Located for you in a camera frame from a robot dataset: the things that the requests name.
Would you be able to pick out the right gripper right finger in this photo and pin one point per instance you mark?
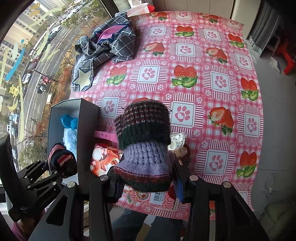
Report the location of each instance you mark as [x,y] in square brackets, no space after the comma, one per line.
[219,207]

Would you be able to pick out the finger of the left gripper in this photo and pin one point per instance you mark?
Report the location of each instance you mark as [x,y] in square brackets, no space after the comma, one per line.
[34,167]
[53,180]

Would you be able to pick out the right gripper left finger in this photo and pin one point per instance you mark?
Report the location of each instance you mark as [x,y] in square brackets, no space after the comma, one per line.
[64,218]

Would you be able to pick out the small dark striped sock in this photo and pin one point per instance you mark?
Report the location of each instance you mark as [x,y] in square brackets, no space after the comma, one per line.
[62,160]

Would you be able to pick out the light blue fluffy cloth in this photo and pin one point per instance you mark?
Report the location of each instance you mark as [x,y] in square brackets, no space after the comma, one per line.
[70,140]

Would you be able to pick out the cream polka dot scrunchie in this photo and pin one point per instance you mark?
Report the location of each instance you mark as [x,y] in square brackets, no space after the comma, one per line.
[177,145]

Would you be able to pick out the white power strip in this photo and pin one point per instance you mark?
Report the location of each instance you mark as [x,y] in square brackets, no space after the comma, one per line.
[274,191]

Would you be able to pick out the grey open cardboard box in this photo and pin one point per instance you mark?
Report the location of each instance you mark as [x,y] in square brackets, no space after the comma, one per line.
[88,115]

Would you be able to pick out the red patterned tissue box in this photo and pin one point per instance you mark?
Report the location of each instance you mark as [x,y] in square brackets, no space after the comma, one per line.
[146,202]

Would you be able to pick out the navy plaid folded garment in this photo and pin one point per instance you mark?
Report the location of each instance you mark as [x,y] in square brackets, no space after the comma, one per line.
[113,40]

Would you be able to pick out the pink strawberry paw tablecloth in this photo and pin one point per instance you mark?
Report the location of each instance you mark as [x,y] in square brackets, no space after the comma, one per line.
[199,67]

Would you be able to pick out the white slippers on floor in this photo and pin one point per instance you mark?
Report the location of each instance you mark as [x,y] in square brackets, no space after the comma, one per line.
[274,64]

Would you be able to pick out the red plastic stool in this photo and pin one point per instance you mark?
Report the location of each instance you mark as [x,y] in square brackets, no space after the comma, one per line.
[288,55]

